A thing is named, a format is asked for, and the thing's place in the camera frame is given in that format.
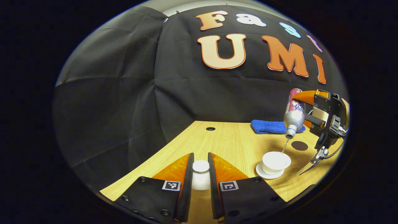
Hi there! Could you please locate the white saucer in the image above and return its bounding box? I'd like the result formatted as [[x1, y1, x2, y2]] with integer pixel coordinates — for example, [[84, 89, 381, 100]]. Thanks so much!
[[256, 162, 285, 180]]

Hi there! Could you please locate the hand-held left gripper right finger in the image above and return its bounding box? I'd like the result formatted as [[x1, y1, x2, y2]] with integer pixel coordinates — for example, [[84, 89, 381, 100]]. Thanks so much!
[[208, 152, 288, 223]]

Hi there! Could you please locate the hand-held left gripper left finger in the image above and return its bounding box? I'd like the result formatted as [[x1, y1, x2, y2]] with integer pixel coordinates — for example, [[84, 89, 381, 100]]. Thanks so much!
[[113, 152, 195, 223]]

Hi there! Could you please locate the black backdrop cloth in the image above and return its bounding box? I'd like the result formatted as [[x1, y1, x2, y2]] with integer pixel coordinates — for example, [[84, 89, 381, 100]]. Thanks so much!
[[52, 5, 349, 190]]

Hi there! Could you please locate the dark round coaster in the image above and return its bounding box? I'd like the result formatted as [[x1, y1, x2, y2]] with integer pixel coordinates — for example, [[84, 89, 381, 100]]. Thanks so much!
[[291, 141, 309, 152]]

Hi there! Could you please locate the silver water bottle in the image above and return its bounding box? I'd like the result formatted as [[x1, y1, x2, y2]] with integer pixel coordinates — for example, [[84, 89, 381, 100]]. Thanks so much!
[[283, 88, 306, 139]]

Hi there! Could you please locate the blue towel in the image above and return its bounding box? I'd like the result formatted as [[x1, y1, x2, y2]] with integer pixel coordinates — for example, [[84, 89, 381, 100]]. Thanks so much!
[[251, 119, 307, 135]]

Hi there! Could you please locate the white teacup lid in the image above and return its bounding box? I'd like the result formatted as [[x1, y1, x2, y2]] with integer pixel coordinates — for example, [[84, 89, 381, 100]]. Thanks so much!
[[191, 160, 212, 190]]

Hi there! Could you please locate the white teacup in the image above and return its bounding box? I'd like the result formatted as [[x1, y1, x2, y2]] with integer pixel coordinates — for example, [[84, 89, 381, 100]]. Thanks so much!
[[262, 151, 292, 175]]

